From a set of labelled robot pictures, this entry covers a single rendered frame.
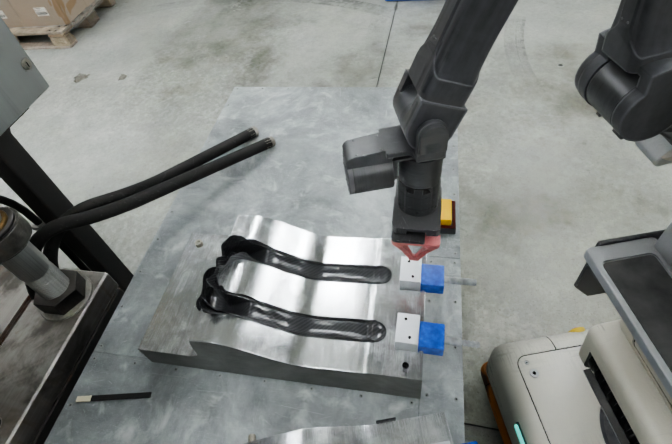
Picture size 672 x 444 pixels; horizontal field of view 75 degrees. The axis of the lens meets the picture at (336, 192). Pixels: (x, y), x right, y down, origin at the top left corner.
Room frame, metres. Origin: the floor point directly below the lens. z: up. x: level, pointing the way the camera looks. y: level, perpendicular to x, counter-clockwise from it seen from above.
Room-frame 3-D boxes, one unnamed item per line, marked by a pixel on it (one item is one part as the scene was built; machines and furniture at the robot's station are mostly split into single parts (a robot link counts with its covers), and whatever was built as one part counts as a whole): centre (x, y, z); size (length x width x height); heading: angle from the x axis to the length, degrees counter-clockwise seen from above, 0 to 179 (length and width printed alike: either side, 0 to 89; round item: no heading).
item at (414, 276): (0.39, -0.15, 0.89); 0.13 x 0.05 x 0.05; 73
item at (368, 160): (0.40, -0.08, 1.21); 0.11 x 0.09 x 0.12; 91
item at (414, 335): (0.28, -0.12, 0.89); 0.13 x 0.05 x 0.05; 72
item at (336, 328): (0.41, 0.11, 0.92); 0.35 x 0.16 x 0.09; 73
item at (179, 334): (0.42, 0.12, 0.87); 0.50 x 0.26 x 0.14; 73
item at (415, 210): (0.40, -0.11, 1.12); 0.10 x 0.07 x 0.07; 164
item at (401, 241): (0.38, -0.11, 1.05); 0.07 x 0.07 x 0.09; 74
